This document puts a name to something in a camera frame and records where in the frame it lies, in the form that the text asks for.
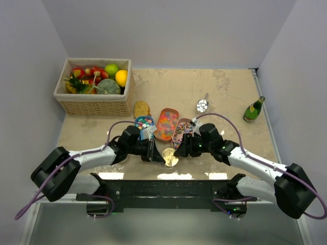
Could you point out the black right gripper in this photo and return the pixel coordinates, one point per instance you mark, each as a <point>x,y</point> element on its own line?
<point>184,150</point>

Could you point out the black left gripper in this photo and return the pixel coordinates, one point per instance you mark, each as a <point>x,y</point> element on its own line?
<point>152,153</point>

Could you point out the round cream jar lid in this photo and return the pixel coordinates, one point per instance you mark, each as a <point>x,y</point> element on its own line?
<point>168,155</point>

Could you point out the pink tray of lollipops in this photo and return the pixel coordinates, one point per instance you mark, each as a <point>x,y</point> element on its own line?
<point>184,126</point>

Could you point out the orange tray of gummy stars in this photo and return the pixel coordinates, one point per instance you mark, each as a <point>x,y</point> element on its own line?
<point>166,125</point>

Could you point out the blue tray of star candies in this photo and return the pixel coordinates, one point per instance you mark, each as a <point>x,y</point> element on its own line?
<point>143,122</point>

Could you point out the silver metal scoop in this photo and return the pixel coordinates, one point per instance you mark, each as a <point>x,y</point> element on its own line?
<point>202,104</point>

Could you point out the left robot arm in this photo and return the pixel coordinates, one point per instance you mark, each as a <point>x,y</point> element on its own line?
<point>56,176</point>

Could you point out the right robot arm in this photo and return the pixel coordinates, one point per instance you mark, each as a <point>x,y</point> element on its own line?
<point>287,186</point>

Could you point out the wicker basket with liner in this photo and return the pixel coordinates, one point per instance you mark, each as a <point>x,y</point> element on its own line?
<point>90,103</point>

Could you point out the green glass bottle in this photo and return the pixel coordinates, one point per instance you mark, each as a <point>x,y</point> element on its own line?
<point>252,112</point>

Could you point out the green pumpkin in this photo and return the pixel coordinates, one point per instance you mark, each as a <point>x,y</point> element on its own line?
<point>108,86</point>

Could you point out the yellow lemon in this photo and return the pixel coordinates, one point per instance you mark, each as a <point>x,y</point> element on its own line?
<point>121,77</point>

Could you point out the green lime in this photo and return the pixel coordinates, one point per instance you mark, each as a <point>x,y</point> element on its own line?
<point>111,69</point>

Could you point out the red strawberries bunch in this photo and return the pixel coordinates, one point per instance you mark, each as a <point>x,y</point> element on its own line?
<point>89,75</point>

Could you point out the small pineapple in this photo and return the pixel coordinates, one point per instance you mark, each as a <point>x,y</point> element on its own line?
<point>74,85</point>

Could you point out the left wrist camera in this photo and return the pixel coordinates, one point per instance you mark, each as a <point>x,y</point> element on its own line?
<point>147,133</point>

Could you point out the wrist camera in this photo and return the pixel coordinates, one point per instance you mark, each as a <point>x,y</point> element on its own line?
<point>147,133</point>
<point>196,124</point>

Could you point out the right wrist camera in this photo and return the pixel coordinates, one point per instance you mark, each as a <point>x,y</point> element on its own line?
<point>196,124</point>

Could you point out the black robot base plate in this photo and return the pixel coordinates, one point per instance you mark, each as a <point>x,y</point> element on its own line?
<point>214,195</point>

